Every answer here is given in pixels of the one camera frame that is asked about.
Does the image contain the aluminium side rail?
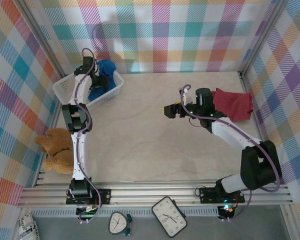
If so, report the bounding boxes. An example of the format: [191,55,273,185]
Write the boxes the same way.
[238,71,278,186]
[32,72,67,188]

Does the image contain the small board with orange part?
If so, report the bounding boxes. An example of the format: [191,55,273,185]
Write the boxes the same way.
[217,204,237,219]

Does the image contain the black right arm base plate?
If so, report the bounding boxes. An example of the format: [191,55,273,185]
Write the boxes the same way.
[198,186,246,204]

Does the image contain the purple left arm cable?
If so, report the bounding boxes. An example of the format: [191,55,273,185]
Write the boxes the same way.
[74,47,103,225]

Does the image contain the green round alarm clock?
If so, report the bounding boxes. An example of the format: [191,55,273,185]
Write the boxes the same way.
[107,211,135,237]

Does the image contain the grey slotted cable duct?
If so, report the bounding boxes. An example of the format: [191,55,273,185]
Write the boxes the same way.
[31,206,221,217]

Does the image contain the white plastic basket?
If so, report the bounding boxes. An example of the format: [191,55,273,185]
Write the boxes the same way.
[51,71,125,108]

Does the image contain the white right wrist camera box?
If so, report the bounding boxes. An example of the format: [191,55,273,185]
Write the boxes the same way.
[180,84,192,99]

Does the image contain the blue tank top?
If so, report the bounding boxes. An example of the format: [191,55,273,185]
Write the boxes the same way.
[87,59,117,102]

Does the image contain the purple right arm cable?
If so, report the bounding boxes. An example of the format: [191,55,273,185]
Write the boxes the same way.
[177,84,282,222]

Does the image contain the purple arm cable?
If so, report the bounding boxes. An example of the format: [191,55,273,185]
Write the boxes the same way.
[74,47,103,225]
[177,84,282,222]

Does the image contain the brown teddy bear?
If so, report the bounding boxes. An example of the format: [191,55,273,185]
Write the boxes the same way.
[34,127,76,175]

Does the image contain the green circuit board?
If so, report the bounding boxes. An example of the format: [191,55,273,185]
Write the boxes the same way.
[76,205,101,219]

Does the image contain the aluminium frame cross rail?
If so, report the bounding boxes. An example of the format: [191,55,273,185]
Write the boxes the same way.
[16,181,295,208]

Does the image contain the black rectangular clock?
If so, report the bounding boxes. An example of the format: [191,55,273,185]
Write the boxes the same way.
[151,196,188,238]

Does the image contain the pinkish red ribbed tank top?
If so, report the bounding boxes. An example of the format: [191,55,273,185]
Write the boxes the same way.
[213,87,253,121]

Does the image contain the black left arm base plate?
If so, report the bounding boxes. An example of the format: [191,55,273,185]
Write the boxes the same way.
[65,188,112,206]

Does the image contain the aluminium frame post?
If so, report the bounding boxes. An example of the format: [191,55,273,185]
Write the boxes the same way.
[239,0,290,76]
[14,0,67,81]

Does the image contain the newspaper print bag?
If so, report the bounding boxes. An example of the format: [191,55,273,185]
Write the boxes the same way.
[16,214,40,240]

